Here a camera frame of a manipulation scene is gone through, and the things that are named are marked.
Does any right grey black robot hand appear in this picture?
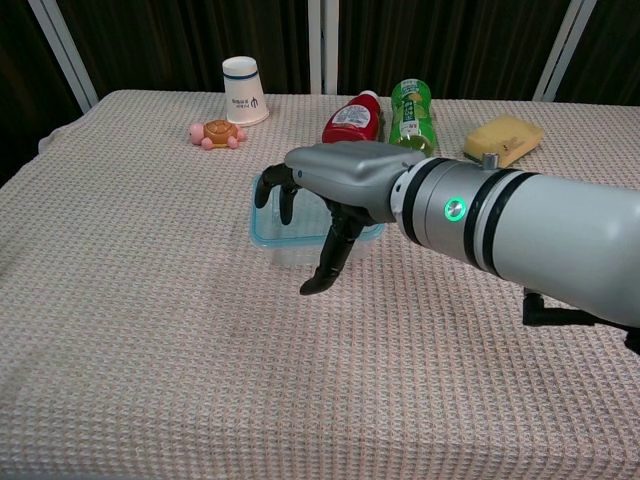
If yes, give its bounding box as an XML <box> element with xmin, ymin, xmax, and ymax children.
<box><xmin>253</xmin><ymin>140</ymin><xmax>427</xmax><ymax>296</ymax></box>

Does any blue container lid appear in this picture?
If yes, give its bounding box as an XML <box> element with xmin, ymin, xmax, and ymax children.
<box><xmin>249</xmin><ymin>172</ymin><xmax>386</xmax><ymax>250</ymax></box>

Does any clear plastic container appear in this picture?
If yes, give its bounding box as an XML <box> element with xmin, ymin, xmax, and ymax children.
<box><xmin>249</xmin><ymin>172</ymin><xmax>386</xmax><ymax>269</ymax></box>

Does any red ketchup squeeze bottle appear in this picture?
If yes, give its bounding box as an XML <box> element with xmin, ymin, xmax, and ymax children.
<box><xmin>321</xmin><ymin>90</ymin><xmax>384</xmax><ymax>147</ymax></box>

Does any green tea plastic bottle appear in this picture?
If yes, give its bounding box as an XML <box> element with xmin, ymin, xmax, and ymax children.
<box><xmin>388</xmin><ymin>78</ymin><xmax>439</xmax><ymax>156</ymax></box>

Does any white paper cup blue print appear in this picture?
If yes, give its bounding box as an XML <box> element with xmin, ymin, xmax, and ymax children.
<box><xmin>221</xmin><ymin>55</ymin><xmax>271</xmax><ymax>128</ymax></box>

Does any pink orange toy turtle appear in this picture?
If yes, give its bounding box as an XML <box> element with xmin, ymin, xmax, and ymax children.
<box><xmin>188</xmin><ymin>118</ymin><xmax>248</xmax><ymax>151</ymax></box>

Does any yellow sponge green scourer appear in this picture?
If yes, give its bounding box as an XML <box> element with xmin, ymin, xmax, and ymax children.
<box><xmin>462</xmin><ymin>114</ymin><xmax>546</xmax><ymax>169</ymax></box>

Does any white waffle-weave tablecloth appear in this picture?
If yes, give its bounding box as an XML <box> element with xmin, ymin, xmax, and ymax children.
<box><xmin>0</xmin><ymin>89</ymin><xmax>640</xmax><ymax>480</ymax></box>

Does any white vertical frame post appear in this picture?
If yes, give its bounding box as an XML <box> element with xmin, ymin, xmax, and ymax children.
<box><xmin>307</xmin><ymin>0</ymin><xmax>340</xmax><ymax>95</ymax></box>

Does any white slanted frame post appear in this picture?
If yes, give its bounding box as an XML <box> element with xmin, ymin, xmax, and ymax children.
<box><xmin>27</xmin><ymin>0</ymin><xmax>100</xmax><ymax>113</ymax></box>
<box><xmin>531</xmin><ymin>0</ymin><xmax>599</xmax><ymax>103</ymax></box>

